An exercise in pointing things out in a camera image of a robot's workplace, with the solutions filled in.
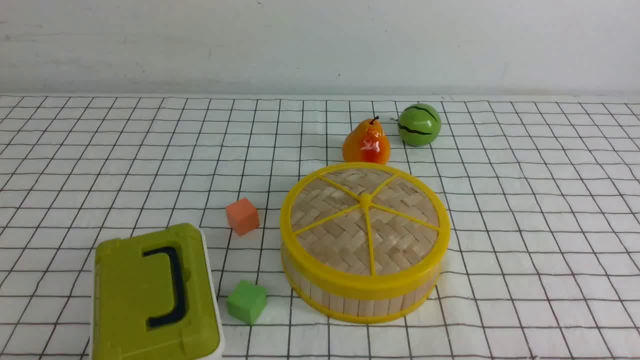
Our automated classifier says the orange foam cube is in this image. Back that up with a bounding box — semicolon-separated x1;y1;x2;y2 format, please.
225;197;260;236

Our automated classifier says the green lidded storage box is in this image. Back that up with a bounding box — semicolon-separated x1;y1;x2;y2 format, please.
90;223;225;360

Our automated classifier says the orange toy pear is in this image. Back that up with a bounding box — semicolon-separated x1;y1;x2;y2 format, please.
342;116;391;165

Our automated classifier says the yellow bamboo steamer basket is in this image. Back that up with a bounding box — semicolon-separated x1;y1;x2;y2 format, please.
281;251;442;324

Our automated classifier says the yellow woven steamer lid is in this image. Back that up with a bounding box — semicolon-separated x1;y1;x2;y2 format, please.
279;162;451;300

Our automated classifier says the green toy watermelon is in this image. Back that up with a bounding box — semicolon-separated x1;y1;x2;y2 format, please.
393;104;442;147

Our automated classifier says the white checkered tablecloth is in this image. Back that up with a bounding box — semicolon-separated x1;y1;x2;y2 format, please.
0;94;640;360

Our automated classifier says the green foam cube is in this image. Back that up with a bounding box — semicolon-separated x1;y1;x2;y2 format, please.
226;280;267;325

